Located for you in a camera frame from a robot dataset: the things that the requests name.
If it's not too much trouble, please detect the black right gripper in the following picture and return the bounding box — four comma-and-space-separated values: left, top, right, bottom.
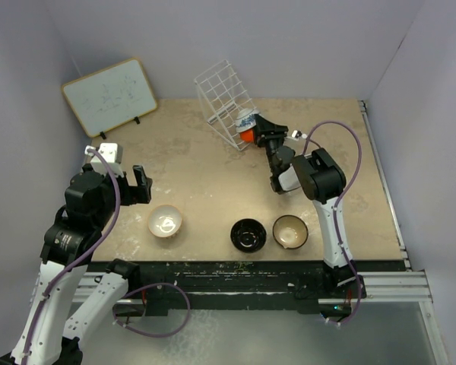
252, 115, 288, 174

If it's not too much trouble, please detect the blue and white bowl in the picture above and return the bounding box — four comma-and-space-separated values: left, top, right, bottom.
235, 108, 260, 133

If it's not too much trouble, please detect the white wire dish rack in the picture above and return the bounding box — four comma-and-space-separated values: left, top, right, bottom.
194, 60, 258, 151

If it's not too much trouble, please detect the brown patterned bowl cream inside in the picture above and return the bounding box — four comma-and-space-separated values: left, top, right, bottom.
272, 214, 309, 249

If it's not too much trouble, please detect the black glossy bowl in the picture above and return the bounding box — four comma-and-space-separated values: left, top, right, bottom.
230, 218, 267, 253

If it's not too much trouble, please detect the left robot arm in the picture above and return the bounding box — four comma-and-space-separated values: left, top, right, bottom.
0, 163, 152, 364

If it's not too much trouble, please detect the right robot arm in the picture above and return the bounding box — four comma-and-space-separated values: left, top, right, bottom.
253, 113, 363, 299

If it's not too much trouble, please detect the white bowl with orange rim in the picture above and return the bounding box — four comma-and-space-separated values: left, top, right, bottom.
147, 205, 183, 239

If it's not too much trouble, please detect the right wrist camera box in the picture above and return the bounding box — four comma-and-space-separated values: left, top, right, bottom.
286, 129, 308, 141

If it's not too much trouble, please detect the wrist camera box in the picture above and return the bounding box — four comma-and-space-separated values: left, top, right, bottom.
84, 143, 125, 177
286, 129, 308, 141

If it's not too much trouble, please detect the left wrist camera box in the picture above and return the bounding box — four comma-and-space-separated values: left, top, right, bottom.
84, 143, 125, 177

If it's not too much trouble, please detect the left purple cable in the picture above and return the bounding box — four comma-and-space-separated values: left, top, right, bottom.
21, 148, 193, 365

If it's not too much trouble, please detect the whiteboard with wooden frame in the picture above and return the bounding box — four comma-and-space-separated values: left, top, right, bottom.
62, 58, 157, 138

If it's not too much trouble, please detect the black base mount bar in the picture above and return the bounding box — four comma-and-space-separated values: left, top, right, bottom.
120, 261, 366, 316

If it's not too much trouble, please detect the aluminium rail frame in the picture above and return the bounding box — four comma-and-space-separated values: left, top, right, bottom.
74, 99, 449, 364

